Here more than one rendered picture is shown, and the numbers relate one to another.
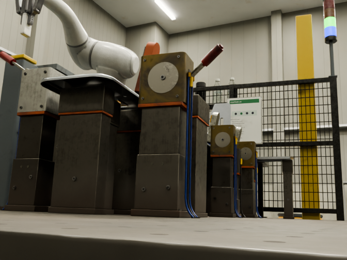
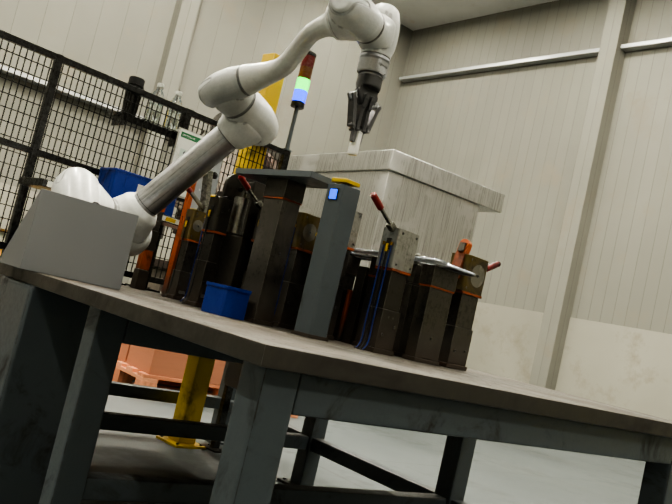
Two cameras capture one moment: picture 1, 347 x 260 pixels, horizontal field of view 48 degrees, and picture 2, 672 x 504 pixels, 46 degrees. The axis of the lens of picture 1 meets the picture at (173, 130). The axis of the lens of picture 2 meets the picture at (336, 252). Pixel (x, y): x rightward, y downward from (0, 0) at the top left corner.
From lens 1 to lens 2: 2.48 m
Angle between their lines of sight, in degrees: 63
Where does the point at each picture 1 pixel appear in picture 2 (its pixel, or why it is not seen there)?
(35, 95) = (407, 257)
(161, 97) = (474, 290)
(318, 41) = not seen: outside the picture
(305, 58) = not seen: hidden behind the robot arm
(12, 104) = (345, 237)
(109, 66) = (258, 131)
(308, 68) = not seen: hidden behind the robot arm
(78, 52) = (240, 98)
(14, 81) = (350, 212)
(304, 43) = (273, 93)
